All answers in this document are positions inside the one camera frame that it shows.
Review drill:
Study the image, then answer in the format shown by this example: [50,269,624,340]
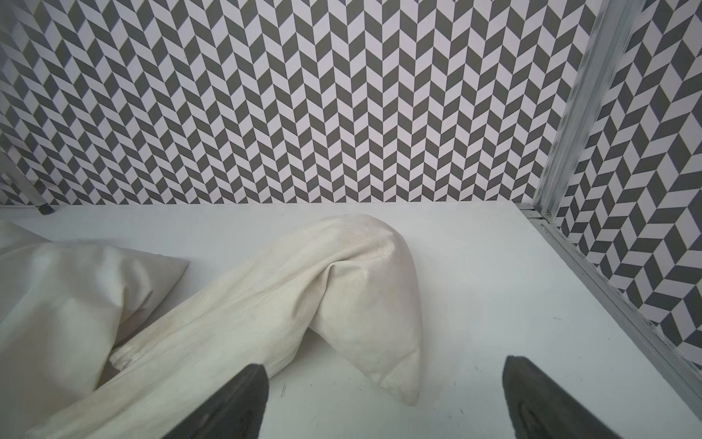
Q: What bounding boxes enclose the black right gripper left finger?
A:
[163,364,269,439]

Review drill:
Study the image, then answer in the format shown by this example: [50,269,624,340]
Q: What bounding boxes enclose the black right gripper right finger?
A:
[502,356,619,439]

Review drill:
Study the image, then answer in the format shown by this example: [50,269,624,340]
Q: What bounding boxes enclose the cream cloth soil bag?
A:
[1,215,422,438]

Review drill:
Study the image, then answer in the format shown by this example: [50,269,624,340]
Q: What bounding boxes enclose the aluminium corner frame post right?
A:
[531,1,701,416]

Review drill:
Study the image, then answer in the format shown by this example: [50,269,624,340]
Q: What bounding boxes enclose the metal wire dish rack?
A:
[1,150,55,215]

